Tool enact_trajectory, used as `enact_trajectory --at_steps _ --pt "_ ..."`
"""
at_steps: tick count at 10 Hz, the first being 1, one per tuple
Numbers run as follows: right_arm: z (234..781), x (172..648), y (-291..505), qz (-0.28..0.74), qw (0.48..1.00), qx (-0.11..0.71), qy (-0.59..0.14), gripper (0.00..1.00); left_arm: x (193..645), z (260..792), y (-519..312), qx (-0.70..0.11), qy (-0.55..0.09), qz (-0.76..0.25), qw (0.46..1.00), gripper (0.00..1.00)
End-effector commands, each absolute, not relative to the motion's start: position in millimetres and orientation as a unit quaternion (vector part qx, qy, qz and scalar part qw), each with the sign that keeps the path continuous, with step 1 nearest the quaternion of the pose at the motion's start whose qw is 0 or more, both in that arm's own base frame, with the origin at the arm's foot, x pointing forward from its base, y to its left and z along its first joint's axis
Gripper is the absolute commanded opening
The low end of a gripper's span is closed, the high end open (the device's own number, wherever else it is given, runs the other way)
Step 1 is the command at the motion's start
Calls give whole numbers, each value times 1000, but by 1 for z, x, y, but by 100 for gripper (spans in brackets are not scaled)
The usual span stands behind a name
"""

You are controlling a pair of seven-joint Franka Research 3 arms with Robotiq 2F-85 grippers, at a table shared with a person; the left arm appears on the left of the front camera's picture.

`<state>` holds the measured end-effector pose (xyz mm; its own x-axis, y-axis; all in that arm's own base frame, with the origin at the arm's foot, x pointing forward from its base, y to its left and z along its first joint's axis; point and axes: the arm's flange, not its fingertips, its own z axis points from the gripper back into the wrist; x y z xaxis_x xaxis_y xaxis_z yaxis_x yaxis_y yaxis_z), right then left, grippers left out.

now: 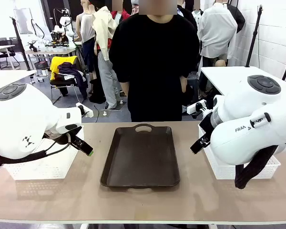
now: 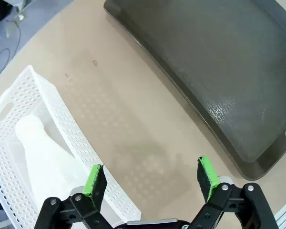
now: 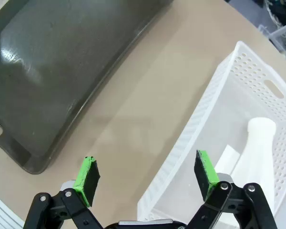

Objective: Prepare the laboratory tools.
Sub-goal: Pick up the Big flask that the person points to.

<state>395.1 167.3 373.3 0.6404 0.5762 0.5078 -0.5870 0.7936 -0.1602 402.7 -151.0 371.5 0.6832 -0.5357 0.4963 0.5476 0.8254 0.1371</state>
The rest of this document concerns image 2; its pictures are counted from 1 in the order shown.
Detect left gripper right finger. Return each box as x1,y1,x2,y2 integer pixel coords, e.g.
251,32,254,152
189,156,276,229

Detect white perforated plastic basket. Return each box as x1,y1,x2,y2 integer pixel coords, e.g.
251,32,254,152
0,64,143,229

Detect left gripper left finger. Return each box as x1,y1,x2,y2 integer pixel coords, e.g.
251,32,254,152
34,164,110,229

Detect dark brown plastic tray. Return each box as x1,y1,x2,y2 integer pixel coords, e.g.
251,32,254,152
102,0,286,181

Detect thin black floor cable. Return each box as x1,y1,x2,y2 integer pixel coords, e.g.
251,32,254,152
0,20,22,70

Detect white plastic conical flask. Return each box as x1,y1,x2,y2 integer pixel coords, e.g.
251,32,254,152
15,115,91,208

